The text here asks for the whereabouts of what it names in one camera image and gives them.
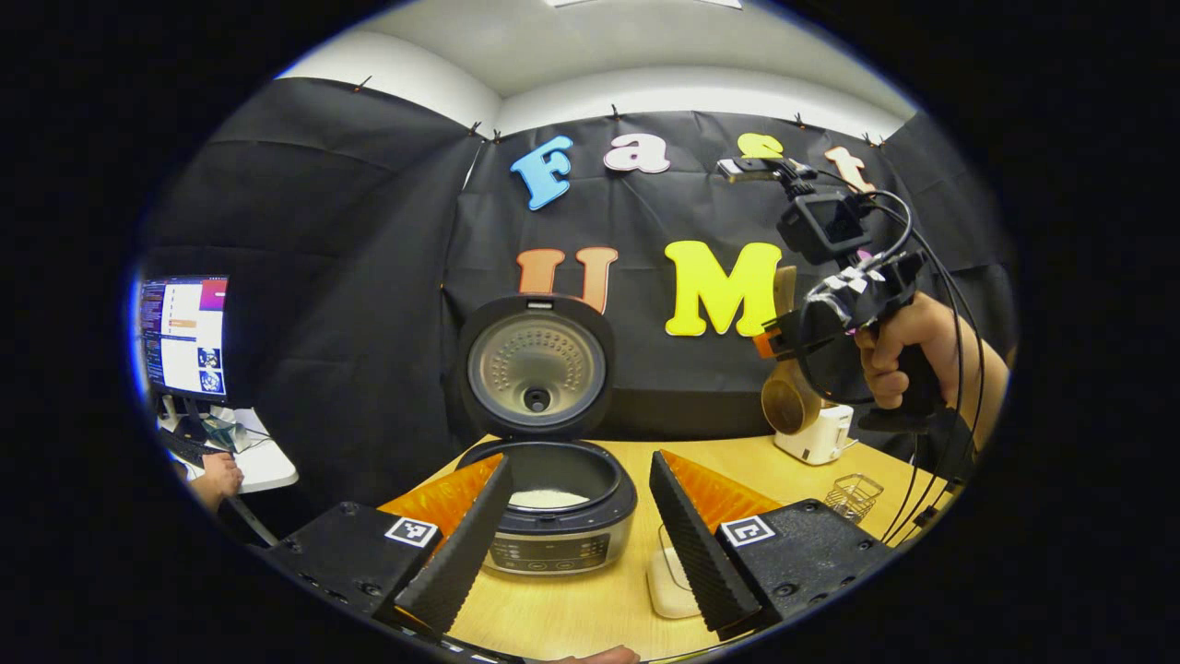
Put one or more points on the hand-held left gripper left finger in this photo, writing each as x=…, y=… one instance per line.
x=470, y=553

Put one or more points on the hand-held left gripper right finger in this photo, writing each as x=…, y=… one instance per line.
x=696, y=553

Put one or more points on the white toaster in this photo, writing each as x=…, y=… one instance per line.
x=820, y=443

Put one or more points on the computer monitor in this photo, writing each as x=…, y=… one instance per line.
x=184, y=337

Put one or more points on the black silver rice cooker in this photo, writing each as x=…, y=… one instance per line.
x=539, y=369

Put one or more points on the clear tray of rice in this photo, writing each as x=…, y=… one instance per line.
x=666, y=590

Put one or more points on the white side desk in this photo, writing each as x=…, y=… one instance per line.
x=263, y=466

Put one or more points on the black keyboard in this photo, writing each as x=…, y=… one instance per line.
x=184, y=449

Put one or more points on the wooden spoon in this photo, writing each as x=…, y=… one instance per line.
x=788, y=406

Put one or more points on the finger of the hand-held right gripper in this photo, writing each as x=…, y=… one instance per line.
x=779, y=339

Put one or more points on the crumpled greenish plastic bag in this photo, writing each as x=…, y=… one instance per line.
x=221, y=432

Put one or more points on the black backdrop cloth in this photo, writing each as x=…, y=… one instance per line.
x=369, y=277

